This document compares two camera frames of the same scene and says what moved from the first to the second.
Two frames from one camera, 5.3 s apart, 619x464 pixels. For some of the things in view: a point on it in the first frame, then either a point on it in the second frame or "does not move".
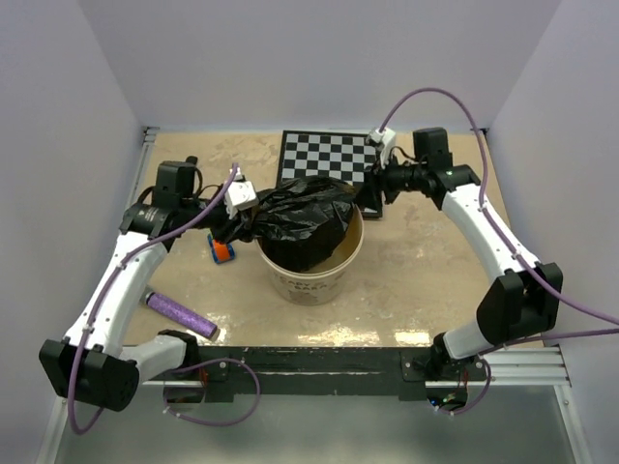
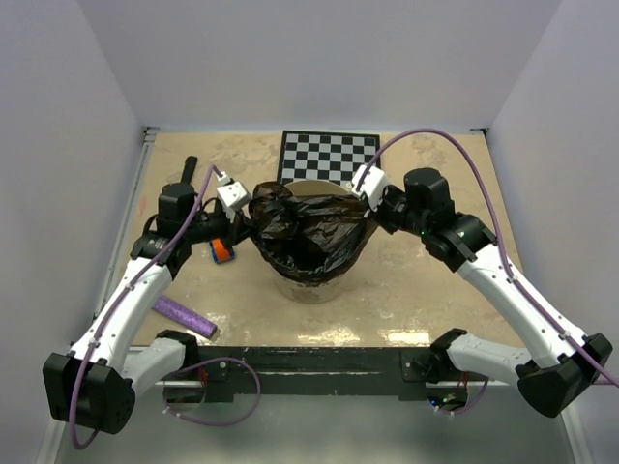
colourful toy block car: [221, 251] does not move
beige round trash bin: [318, 285] to [306, 293]
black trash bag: [294, 220] does not move
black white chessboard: [329, 155] does not move
